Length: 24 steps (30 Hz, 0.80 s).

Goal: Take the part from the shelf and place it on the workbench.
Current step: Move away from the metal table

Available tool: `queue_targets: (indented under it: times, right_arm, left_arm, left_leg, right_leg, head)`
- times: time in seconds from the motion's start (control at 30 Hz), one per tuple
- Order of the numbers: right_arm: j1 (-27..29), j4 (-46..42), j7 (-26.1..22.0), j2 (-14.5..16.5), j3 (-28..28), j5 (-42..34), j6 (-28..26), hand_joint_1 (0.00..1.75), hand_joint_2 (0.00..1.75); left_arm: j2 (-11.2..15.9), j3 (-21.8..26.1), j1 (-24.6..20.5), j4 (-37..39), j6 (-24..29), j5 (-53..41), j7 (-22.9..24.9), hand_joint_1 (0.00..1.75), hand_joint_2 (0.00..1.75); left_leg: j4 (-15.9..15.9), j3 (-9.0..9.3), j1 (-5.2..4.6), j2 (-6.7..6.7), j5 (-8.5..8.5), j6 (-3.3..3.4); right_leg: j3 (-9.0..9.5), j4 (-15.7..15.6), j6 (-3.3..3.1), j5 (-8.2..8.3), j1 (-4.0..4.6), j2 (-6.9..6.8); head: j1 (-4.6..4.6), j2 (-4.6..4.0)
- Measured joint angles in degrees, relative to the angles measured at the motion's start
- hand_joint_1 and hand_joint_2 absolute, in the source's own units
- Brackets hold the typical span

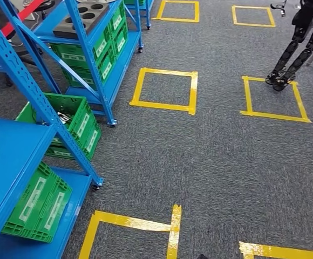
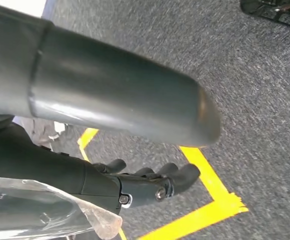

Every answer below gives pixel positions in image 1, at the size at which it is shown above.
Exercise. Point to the blue metal shelf rack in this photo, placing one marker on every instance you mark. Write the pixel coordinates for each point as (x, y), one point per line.
(5, 153)
(147, 10)
(121, 68)

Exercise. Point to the green plastic crate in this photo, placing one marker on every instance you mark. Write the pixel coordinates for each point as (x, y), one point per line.
(134, 1)
(110, 53)
(42, 214)
(76, 107)

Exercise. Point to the white plastic item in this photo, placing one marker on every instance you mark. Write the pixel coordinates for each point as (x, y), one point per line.
(64, 118)

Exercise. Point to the dark grey robot chest edge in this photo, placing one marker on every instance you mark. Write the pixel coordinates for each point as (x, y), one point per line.
(202, 256)

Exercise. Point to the dark foam tray with holes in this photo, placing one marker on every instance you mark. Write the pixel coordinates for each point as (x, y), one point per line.
(64, 30)

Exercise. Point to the black humanoid robot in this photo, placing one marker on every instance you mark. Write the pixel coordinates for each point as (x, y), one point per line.
(287, 53)

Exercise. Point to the black stool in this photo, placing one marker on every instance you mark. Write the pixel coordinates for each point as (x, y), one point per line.
(47, 5)

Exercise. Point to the red barrier belt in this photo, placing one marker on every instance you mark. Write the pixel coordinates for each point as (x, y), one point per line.
(26, 10)

